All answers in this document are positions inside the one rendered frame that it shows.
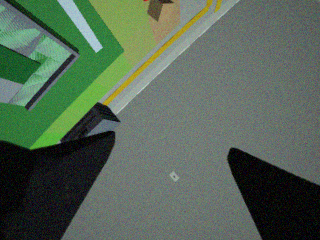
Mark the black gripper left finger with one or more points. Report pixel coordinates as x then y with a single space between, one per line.
42 188

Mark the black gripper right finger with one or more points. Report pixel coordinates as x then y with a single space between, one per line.
283 205

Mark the dark green flat mat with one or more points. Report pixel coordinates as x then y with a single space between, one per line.
22 127

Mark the pale blue flat bar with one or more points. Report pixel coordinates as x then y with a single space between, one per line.
76 16

